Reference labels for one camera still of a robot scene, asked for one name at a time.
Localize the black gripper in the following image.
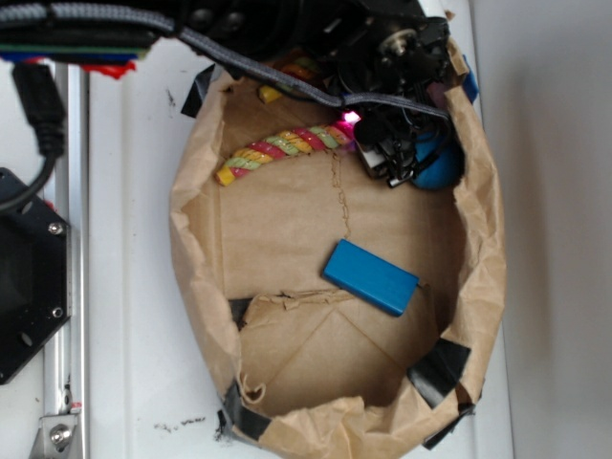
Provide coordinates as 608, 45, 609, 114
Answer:
315, 0, 453, 144

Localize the multicolored twisted rope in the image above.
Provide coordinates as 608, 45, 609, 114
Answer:
214, 55, 355, 188

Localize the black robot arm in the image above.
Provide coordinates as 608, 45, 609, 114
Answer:
1, 1, 449, 127

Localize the blue tape piece right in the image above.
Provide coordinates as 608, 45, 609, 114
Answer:
462, 55, 480, 104

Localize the blue dimpled ball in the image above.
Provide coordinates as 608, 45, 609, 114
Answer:
411, 133, 465, 190

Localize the black tape upper left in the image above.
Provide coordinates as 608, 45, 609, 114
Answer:
181, 64, 215, 119

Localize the black tape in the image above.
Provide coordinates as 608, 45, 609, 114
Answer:
406, 338, 471, 409
222, 380, 272, 443
181, 64, 215, 119

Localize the blue rectangular block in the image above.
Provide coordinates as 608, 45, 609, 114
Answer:
322, 239, 419, 317

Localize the brown paper bag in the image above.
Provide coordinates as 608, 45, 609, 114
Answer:
170, 44, 507, 458

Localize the black tape lower right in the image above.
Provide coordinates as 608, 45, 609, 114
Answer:
406, 338, 471, 409

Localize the black tape lower left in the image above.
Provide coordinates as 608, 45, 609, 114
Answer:
222, 380, 272, 443

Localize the aluminium extrusion rail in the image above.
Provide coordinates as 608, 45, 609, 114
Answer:
31, 64, 90, 458

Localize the black plug cable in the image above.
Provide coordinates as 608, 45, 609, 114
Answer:
0, 61, 68, 211

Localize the grey braided cable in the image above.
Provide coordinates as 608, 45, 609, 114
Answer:
0, 2, 450, 120

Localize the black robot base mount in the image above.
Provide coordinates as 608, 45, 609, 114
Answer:
1, 190, 71, 385

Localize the metal corner bracket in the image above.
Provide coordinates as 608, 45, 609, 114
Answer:
29, 414, 82, 459

